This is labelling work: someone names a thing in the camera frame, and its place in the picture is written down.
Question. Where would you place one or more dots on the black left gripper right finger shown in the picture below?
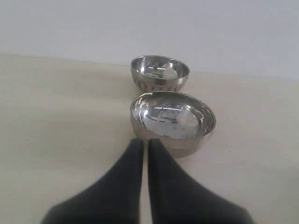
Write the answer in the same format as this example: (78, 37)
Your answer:
(176, 198)

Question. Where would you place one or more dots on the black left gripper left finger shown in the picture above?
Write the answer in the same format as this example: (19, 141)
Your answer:
(113, 199)

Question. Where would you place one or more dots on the plain steel bowl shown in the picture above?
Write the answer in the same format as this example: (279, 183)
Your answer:
(181, 122)

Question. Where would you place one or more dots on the ribbed steel bowl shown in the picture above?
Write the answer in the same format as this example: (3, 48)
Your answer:
(159, 73)

